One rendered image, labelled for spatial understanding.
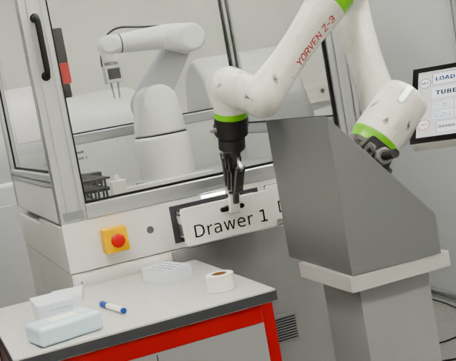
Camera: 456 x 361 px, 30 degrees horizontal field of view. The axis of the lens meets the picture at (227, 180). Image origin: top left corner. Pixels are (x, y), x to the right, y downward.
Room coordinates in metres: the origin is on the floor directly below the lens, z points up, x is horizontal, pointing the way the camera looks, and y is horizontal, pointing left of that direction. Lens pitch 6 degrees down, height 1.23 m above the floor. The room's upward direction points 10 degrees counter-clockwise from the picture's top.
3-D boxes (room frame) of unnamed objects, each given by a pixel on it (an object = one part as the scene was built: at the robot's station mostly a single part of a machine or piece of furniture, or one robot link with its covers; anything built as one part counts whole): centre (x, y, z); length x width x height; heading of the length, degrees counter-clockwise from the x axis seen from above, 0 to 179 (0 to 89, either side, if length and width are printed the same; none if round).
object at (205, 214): (2.47, 0.01, 0.87); 0.29 x 0.02 x 0.11; 111
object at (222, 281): (2.06, 0.06, 0.78); 0.07 x 0.07 x 0.04
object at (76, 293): (2.27, 0.49, 0.77); 0.13 x 0.09 x 0.02; 7
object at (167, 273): (2.29, 0.21, 0.78); 0.12 x 0.08 x 0.04; 36
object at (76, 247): (3.03, 0.18, 0.87); 1.02 x 0.95 x 0.14; 111
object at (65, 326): (1.88, 0.42, 0.78); 0.15 x 0.10 x 0.04; 123
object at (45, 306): (2.07, 0.48, 0.79); 0.13 x 0.09 x 0.05; 20
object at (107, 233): (2.43, 0.35, 0.88); 0.07 x 0.05 x 0.07; 111
